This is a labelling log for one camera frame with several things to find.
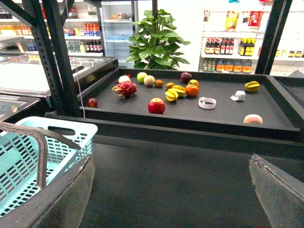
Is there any black metal shelf upright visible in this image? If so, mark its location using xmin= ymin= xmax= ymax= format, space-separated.
xmin=22 ymin=0 xmax=82 ymax=117

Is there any light blue plastic basket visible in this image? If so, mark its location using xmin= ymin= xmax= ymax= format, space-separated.
xmin=0 ymin=116 xmax=98 ymax=217

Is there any right gripper black camera-side right finger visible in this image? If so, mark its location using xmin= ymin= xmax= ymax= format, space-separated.
xmin=249 ymin=154 xmax=304 ymax=228

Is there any small dark red apple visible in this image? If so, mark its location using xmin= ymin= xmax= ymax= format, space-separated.
xmin=87 ymin=98 xmax=98 ymax=108

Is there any brown kiwi fruit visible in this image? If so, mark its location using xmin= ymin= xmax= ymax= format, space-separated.
xmin=154 ymin=79 xmax=164 ymax=87
xmin=165 ymin=82 xmax=175 ymax=89

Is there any white foam fruit net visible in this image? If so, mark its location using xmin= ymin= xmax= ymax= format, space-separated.
xmin=230 ymin=90 xmax=246 ymax=101

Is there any clear tape ring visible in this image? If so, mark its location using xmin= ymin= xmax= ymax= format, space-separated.
xmin=198 ymin=96 xmax=217 ymax=110

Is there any green potted plant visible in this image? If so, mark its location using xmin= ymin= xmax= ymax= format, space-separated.
xmin=126 ymin=9 xmax=190 ymax=70

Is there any pink dragon fruit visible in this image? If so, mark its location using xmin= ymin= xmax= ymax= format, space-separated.
xmin=112 ymin=81 xmax=137 ymax=99

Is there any yellow star fruit front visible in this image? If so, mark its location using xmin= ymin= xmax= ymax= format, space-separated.
xmin=165 ymin=89 xmax=179 ymax=102

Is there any green apple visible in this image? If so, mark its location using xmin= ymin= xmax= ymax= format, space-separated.
xmin=137 ymin=72 xmax=147 ymax=84

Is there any beige cantaloupe melon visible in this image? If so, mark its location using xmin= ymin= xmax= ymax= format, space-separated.
xmin=143 ymin=75 xmax=155 ymax=86

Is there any yellow star fruit behind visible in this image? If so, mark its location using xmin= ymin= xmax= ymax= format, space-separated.
xmin=171 ymin=85 xmax=186 ymax=97

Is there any white supermarket bottle shelf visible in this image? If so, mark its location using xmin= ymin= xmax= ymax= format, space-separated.
xmin=199 ymin=0 xmax=304 ymax=76

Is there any dark purple passion fruit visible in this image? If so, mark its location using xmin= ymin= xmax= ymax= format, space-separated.
xmin=180 ymin=72 xmax=192 ymax=83

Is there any red-green mango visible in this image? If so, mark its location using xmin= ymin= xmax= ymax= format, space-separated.
xmin=188 ymin=79 xmax=200 ymax=87

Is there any pink peach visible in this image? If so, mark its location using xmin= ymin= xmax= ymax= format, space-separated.
xmin=243 ymin=114 xmax=263 ymax=125

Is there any large red apple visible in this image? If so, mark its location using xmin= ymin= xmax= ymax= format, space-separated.
xmin=148 ymin=98 xmax=166 ymax=114

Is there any white round fruit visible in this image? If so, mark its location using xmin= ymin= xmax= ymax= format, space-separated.
xmin=118 ymin=76 xmax=131 ymax=84

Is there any left drinks shelf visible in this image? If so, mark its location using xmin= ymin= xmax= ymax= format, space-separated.
xmin=0 ymin=0 xmax=104 ymax=57

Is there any glass-top chest freezer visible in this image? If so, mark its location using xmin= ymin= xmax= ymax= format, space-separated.
xmin=0 ymin=54 xmax=118 ymax=111

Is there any right gripper black camera-side left finger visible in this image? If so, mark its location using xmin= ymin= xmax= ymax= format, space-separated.
xmin=0 ymin=155 xmax=95 ymax=228

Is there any black fruit display tray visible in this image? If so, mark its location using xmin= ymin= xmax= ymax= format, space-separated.
xmin=82 ymin=68 xmax=304 ymax=142

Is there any glass door refrigerator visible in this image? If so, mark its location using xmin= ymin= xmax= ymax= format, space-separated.
xmin=100 ymin=0 xmax=138 ymax=68

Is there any orange persimmon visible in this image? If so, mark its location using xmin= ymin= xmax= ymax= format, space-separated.
xmin=185 ymin=84 xmax=199 ymax=97

